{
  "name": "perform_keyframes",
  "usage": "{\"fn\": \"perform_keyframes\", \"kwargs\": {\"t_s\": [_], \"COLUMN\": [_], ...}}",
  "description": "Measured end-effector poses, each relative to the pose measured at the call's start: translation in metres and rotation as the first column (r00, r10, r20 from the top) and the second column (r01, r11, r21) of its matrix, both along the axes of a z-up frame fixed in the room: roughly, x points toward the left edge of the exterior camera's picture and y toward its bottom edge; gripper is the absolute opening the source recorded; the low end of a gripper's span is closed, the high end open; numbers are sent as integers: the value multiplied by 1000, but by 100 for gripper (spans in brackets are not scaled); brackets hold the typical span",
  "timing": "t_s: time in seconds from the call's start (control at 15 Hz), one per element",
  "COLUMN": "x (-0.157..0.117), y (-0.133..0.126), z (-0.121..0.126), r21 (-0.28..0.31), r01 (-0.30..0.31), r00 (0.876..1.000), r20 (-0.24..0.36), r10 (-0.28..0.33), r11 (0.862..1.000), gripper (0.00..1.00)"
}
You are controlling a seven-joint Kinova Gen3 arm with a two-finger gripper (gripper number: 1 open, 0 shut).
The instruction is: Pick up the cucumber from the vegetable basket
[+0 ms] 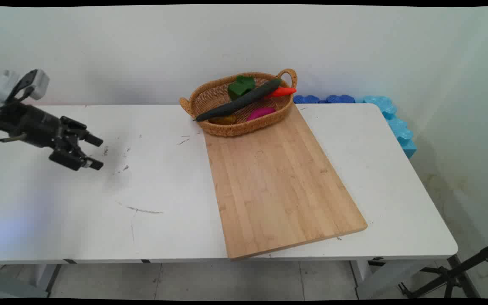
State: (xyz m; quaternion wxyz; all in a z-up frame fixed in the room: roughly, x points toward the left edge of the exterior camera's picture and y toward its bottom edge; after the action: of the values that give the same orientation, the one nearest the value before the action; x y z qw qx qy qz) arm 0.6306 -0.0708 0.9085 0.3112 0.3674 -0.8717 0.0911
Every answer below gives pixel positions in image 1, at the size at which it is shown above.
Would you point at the white table leg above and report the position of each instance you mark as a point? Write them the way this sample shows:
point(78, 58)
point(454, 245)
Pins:
point(45, 277)
point(379, 277)

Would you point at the pink toy vegetable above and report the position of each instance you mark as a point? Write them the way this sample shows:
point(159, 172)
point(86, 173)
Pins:
point(261, 113)

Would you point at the dark green toy cucumber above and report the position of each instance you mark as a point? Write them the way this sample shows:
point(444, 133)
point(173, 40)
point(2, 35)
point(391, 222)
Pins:
point(244, 101)

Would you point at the yellow-brown toy vegetable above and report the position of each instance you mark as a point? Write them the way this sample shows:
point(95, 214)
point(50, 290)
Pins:
point(223, 120)

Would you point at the black tripod stand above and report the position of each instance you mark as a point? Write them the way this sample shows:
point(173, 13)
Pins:
point(451, 275)

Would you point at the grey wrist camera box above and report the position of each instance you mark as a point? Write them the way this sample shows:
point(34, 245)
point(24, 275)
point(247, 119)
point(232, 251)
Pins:
point(36, 84)

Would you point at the green toy bell pepper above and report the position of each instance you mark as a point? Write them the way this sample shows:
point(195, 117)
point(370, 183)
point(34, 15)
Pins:
point(239, 87)

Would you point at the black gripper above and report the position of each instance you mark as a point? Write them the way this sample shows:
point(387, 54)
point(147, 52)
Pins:
point(32, 123)

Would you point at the dark blue foam mat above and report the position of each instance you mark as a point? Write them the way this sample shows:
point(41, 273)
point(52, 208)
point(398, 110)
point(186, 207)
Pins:
point(306, 99)
point(340, 99)

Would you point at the light blue foam mat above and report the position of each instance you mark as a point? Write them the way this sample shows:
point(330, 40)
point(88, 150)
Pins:
point(398, 127)

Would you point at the woven wicker basket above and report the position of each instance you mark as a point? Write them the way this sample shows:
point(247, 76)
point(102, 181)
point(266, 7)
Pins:
point(210, 96)

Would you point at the bamboo cutting board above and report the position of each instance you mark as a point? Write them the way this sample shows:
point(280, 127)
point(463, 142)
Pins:
point(278, 182)

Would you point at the red toy carrot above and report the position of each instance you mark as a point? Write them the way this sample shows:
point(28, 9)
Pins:
point(284, 91)

